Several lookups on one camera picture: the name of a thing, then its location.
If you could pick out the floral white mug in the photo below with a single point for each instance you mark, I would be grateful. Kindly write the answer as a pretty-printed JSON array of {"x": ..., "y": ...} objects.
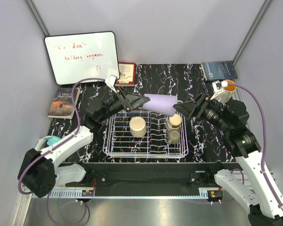
[{"x": 227, "y": 90}]

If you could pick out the Tale of Two Cities book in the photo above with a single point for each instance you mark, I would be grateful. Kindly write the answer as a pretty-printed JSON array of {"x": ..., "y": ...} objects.
[{"x": 62, "y": 106}]

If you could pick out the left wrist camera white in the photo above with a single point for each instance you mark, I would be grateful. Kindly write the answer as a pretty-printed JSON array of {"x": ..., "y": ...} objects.
[{"x": 110, "y": 82}]

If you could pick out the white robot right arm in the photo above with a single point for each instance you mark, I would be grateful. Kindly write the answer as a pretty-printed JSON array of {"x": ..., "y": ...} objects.
[{"x": 264, "y": 203}]

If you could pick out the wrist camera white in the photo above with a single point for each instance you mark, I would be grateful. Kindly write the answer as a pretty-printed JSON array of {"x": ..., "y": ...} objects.
[
  {"x": 110, "y": 82},
  {"x": 219, "y": 90}
]

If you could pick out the cream and brown cup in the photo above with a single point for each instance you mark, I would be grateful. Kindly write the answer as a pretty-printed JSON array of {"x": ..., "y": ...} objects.
[{"x": 174, "y": 122}]

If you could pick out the black marble pattern mat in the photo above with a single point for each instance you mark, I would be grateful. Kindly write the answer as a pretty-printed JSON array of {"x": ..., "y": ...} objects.
[{"x": 185, "y": 81}]

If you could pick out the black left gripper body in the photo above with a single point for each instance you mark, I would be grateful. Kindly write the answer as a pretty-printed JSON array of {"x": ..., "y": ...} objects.
[{"x": 114, "y": 107}]

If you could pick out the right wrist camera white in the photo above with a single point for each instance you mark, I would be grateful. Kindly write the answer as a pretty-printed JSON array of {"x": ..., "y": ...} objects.
[{"x": 219, "y": 90}]

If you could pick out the lilac plastic cup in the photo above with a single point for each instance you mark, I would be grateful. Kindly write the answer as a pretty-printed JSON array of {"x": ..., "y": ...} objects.
[{"x": 162, "y": 104}]

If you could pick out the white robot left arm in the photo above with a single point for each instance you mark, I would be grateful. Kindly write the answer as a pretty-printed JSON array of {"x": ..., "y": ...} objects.
[{"x": 41, "y": 170}]

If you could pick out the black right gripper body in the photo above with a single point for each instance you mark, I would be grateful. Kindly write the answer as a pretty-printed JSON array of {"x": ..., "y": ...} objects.
[{"x": 212, "y": 114}]

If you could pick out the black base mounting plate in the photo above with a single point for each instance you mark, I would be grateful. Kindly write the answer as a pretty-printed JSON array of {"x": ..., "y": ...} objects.
[{"x": 149, "y": 179}]

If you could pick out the red paperback book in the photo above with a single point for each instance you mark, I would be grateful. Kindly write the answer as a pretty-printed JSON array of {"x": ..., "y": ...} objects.
[{"x": 127, "y": 74}]

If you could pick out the cream ribbed cup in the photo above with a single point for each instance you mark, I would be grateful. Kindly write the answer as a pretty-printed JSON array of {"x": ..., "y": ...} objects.
[{"x": 137, "y": 126}]

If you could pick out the white wire dish rack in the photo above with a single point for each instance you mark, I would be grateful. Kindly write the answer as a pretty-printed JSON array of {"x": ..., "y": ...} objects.
[{"x": 146, "y": 136}]

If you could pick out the small beige mug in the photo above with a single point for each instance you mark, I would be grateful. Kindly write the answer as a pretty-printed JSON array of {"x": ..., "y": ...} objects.
[{"x": 173, "y": 137}]

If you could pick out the white whiteboard black frame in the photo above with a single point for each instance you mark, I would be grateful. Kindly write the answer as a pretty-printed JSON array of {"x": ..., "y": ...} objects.
[{"x": 75, "y": 57}]

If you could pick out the dark blue book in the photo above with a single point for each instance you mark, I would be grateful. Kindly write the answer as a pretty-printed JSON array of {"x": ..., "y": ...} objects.
[{"x": 217, "y": 71}]

